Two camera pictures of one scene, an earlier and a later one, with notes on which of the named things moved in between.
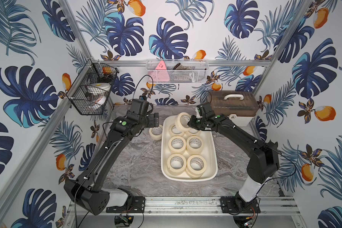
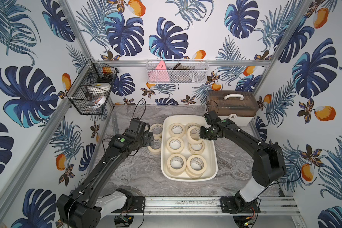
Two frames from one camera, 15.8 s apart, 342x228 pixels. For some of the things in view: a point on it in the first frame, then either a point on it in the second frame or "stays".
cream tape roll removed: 181,120 -> 157,129
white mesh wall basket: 180,71 stays
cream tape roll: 193,131 -> 176,129
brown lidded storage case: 241,106 stays
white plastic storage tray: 186,156 stays
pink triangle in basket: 160,74 stays
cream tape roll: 176,164 stays
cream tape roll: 174,130 -> 156,148
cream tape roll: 196,166 stays
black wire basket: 88,94 stays
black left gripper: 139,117 -> 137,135
